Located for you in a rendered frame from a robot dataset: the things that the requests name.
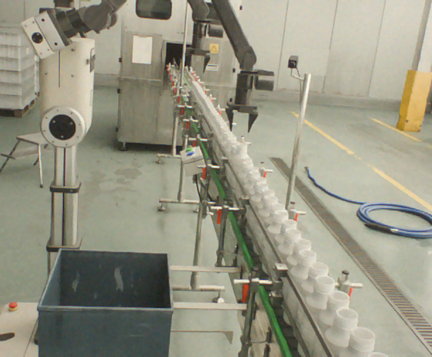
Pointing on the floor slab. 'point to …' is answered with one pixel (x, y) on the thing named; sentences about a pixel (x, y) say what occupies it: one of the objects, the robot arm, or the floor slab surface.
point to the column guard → (413, 100)
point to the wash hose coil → (392, 209)
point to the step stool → (28, 151)
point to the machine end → (146, 89)
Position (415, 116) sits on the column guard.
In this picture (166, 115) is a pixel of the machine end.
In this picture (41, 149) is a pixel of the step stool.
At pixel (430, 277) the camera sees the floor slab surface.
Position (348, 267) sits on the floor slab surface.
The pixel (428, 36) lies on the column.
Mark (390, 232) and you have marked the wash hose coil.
